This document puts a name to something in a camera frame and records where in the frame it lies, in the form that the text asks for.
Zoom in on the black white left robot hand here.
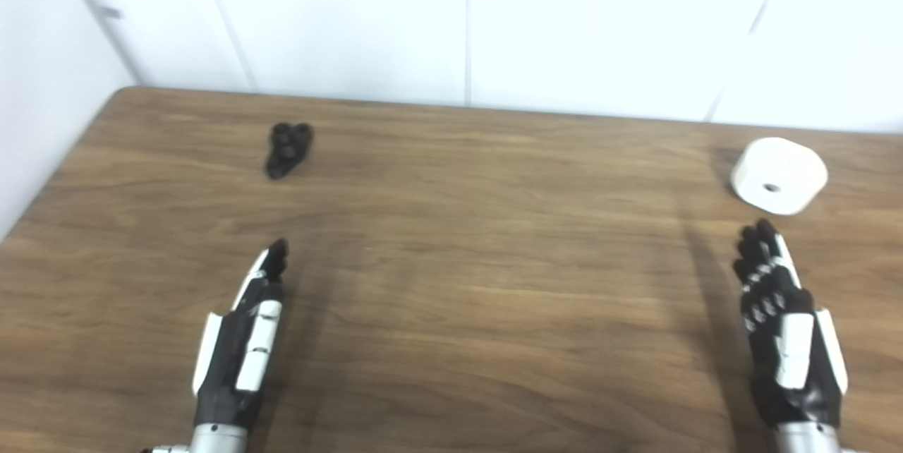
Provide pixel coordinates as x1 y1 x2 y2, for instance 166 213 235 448
193 238 290 430

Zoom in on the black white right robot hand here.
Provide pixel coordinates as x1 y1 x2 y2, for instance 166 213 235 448
732 219 848 430

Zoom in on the round white piece with holes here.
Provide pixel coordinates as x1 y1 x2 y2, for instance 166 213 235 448
730 137 829 216

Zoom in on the black flanged holder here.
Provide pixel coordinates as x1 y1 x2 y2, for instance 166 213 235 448
264 122 315 181

